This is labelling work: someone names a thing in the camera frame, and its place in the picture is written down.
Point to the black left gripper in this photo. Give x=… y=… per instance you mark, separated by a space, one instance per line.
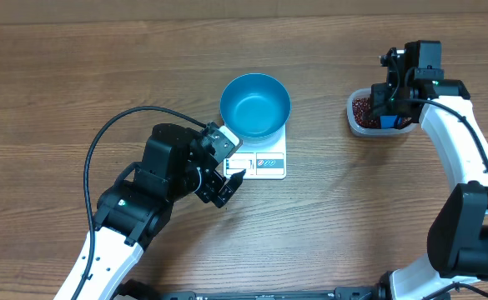
x=213 y=181

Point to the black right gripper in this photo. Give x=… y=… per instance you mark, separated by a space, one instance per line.
x=378 y=95

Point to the blue plastic measuring scoop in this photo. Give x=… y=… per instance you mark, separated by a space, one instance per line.
x=387 y=122

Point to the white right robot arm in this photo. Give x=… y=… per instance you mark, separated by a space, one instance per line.
x=457 y=243

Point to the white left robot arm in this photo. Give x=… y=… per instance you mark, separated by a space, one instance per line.
x=177 y=161

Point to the white digital kitchen scale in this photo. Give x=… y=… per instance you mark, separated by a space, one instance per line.
x=262 y=159

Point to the teal metal bowl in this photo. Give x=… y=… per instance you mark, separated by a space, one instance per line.
x=255 y=106

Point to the red adzuki beans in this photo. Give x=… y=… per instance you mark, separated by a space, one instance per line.
x=361 y=108

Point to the clear plastic container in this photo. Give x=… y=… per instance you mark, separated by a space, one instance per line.
x=365 y=132

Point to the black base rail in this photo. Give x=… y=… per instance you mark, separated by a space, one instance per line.
x=264 y=296

